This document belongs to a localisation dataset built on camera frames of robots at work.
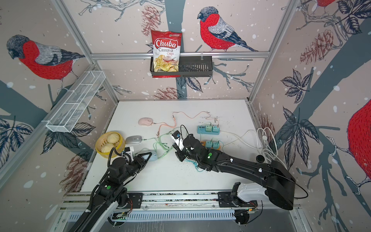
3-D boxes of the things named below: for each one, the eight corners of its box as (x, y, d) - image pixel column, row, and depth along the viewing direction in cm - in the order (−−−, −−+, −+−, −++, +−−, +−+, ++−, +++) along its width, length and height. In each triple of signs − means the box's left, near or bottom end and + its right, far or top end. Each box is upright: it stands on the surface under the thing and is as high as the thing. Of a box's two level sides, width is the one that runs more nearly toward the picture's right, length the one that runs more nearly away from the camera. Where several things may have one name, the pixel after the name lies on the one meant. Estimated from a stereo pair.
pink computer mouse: (138, 125, 107) (137, 123, 105) (140, 119, 111) (139, 117, 108) (152, 125, 107) (151, 123, 105) (153, 119, 110) (152, 117, 108)
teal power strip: (196, 135, 101) (196, 129, 95) (197, 128, 105) (198, 122, 99) (218, 138, 99) (220, 132, 93) (219, 131, 103) (220, 125, 97)
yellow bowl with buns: (94, 158, 91) (88, 153, 86) (104, 136, 101) (99, 131, 96) (121, 158, 91) (116, 153, 86) (128, 136, 101) (124, 131, 96)
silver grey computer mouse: (126, 143, 97) (124, 142, 96) (128, 137, 101) (127, 135, 99) (141, 143, 97) (140, 142, 96) (142, 137, 101) (142, 135, 99)
